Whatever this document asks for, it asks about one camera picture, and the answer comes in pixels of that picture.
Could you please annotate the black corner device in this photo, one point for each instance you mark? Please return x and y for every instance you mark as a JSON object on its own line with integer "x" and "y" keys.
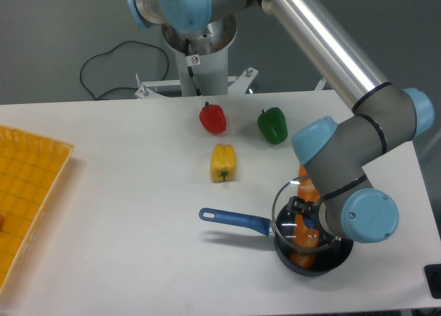
{"x": 433, "y": 276}

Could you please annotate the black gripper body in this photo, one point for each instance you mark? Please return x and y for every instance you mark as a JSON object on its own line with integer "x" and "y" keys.
{"x": 312, "y": 218}

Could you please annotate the orange baguette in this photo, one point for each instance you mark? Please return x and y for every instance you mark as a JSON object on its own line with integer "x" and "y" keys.
{"x": 305, "y": 259}

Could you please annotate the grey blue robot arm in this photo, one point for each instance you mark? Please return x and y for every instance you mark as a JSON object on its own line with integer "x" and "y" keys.
{"x": 333, "y": 154}

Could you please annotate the red bell pepper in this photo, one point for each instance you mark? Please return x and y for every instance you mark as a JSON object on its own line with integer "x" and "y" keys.
{"x": 213, "y": 119}

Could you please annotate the glass lid blue knob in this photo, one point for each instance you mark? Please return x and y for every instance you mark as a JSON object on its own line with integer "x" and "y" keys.
{"x": 283, "y": 222}

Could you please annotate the green bell pepper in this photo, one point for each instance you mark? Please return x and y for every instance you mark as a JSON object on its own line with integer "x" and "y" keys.
{"x": 272, "y": 124}

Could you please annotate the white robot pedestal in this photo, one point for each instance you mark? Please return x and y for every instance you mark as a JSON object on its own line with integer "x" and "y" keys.
{"x": 232, "y": 56}

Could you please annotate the yellow bell pepper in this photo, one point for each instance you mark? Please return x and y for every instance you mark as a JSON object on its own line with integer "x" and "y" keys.
{"x": 223, "y": 163}

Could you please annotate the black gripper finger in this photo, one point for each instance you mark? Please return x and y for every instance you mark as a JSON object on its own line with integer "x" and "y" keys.
{"x": 300, "y": 206}

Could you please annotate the yellow woven basket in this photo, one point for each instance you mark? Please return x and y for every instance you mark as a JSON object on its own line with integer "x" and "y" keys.
{"x": 31, "y": 165}

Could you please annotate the dark pot blue handle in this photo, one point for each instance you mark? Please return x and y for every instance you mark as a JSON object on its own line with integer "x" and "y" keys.
{"x": 325, "y": 261}

